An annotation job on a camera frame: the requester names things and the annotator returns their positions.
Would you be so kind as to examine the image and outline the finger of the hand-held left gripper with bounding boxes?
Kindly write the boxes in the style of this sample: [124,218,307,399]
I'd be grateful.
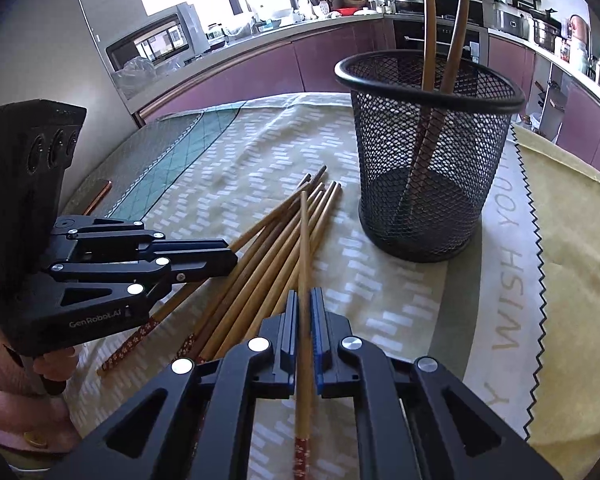
[49,248,239,322]
[54,216,231,262]

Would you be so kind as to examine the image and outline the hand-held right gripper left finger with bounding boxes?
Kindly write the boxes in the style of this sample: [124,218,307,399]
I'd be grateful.
[42,290,301,480]

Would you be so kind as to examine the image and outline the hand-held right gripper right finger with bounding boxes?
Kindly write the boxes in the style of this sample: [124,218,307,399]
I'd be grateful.
[310,287,563,480]

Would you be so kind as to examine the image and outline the bunch of wooden chopsticks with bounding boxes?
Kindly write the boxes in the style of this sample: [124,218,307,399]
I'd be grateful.
[96,165,343,378]

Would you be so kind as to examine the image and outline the wooden chopstick red patterned end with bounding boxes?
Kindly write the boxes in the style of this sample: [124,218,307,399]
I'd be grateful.
[395,0,438,231]
[415,0,473,186]
[292,190,314,480]

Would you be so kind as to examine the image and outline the black mesh utensil holder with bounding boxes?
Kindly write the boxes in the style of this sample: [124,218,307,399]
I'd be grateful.
[334,50,527,263]

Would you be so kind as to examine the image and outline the person's left forearm pink sleeve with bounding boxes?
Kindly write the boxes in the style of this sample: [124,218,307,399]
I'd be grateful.
[0,330,83,457]

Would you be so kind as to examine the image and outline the person's left hand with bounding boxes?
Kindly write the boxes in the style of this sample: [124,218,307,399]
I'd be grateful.
[30,347,79,395]

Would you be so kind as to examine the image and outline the beige patterned tablecloth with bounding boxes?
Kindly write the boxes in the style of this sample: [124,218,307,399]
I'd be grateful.
[60,92,546,480]

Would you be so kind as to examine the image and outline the grey refrigerator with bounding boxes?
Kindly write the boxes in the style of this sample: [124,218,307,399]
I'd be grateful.
[0,0,148,201]

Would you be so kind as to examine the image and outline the clear plastic bag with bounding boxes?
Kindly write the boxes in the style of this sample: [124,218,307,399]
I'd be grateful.
[111,57,157,95]

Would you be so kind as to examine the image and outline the silver microwave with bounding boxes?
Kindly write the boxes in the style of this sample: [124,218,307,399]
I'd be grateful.
[105,2,211,75]

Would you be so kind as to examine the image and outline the purple kitchen cabinets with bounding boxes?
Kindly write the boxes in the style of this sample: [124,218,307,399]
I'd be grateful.
[135,15,600,183]

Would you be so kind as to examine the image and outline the yellow-green cloth zigzag edge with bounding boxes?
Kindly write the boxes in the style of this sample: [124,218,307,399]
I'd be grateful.
[430,125,600,446]

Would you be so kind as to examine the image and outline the black built-in oven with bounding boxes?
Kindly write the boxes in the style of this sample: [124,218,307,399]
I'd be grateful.
[393,16,484,65]

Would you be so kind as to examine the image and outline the steel stock pot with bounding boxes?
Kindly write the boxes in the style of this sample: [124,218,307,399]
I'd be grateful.
[532,20,562,52]

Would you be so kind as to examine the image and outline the copper pot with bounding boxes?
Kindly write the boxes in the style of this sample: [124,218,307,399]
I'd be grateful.
[567,14,589,57]

